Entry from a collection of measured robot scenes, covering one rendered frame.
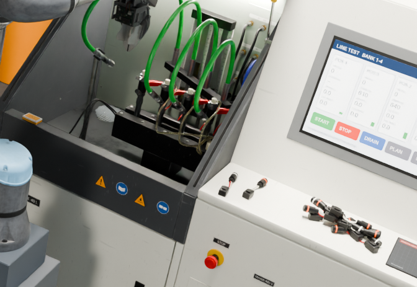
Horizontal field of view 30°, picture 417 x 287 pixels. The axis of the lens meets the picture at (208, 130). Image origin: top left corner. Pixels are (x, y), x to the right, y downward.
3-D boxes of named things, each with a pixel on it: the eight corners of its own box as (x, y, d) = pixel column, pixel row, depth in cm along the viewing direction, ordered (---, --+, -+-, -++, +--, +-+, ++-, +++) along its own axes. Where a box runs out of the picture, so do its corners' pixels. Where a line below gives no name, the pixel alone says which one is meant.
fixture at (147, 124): (107, 154, 249) (115, 112, 242) (123, 144, 257) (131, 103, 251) (200, 196, 239) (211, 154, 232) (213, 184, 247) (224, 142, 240)
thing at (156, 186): (-2, 157, 241) (3, 111, 234) (7, 152, 244) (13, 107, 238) (171, 239, 222) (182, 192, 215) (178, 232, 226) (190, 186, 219)
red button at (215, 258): (199, 267, 216) (203, 251, 213) (205, 260, 219) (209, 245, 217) (215, 275, 214) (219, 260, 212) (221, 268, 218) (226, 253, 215)
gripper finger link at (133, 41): (119, 54, 217) (125, 23, 213) (130, 49, 222) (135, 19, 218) (128, 58, 216) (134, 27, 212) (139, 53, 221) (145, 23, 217)
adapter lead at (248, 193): (248, 200, 213) (250, 194, 212) (241, 197, 214) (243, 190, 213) (267, 185, 223) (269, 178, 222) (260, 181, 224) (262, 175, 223)
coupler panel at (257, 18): (223, 93, 258) (245, 4, 244) (227, 90, 261) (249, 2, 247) (258, 106, 254) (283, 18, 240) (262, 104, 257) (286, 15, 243)
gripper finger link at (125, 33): (110, 51, 218) (115, 20, 214) (120, 46, 223) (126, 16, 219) (119, 54, 217) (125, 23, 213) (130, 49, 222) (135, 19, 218)
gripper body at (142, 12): (109, 20, 212) (116, -22, 207) (126, 15, 220) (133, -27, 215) (133, 30, 210) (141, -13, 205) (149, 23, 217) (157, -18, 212)
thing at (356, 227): (296, 220, 209) (301, 203, 207) (308, 204, 218) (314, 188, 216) (376, 255, 202) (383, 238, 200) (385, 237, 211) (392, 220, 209)
